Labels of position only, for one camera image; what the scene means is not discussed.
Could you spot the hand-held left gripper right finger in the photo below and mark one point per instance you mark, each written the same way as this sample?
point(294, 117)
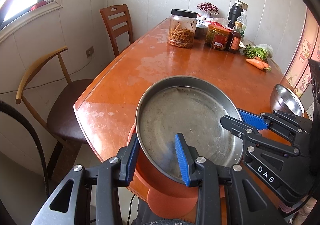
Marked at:
point(182, 157)

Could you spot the red box on sill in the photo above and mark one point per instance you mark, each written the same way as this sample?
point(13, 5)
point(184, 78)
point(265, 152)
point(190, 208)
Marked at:
point(38, 6)

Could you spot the dark sauce bottle red label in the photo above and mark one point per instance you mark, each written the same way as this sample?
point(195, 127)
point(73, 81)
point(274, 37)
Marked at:
point(234, 42)

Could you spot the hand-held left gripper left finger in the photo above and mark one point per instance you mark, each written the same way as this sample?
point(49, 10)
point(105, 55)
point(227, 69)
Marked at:
point(130, 156)

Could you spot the dark red flower bouquet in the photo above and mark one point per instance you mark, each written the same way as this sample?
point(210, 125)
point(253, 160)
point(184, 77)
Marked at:
point(208, 8)

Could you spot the pink cartoon cat door curtain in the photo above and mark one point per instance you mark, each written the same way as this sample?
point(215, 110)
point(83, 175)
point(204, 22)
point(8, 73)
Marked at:
point(303, 52)

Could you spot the light wood chair dark seat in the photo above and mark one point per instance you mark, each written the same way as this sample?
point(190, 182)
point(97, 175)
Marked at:
point(67, 115)

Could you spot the bag of green vegetables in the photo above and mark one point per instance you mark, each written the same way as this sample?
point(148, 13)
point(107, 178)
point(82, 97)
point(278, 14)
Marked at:
point(257, 51)

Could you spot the orange carrot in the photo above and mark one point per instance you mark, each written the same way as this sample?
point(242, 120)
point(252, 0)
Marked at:
point(255, 63)
point(265, 64)

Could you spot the small steel basin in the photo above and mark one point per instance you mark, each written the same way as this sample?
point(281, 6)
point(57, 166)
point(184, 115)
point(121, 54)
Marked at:
point(201, 31)

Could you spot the clear plastic bottle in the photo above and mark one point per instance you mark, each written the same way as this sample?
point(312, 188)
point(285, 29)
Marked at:
point(243, 24)

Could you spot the red and white packet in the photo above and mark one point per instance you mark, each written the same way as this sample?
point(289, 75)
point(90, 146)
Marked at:
point(217, 21)

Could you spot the beige wall switch plate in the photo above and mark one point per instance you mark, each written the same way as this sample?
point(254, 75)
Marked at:
point(243, 5)

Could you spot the round steel pan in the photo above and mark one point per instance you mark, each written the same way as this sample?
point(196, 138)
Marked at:
point(180, 115)

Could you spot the person's right hand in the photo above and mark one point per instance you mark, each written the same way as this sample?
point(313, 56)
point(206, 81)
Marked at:
point(306, 215)

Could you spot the wall power socket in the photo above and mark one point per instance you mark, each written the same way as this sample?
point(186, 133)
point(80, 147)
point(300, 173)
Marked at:
point(90, 51)

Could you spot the orange plastic plate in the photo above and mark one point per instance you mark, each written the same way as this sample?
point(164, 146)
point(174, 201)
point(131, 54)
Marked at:
point(170, 202)

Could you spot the black-lidded pickle jar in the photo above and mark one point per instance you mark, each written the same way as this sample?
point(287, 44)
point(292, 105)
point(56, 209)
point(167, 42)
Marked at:
point(181, 32)

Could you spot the brown slatted wooden chair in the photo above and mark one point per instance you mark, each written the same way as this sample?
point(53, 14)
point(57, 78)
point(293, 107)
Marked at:
point(117, 25)

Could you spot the red-lidded pickle jar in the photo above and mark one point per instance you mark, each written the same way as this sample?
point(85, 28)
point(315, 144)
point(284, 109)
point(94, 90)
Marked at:
point(217, 39)

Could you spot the black thermos flask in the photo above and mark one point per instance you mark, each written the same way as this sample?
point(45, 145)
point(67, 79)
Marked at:
point(233, 14)

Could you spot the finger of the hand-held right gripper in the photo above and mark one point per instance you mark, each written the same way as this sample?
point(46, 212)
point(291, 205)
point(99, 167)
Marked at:
point(252, 120)
point(235, 125)

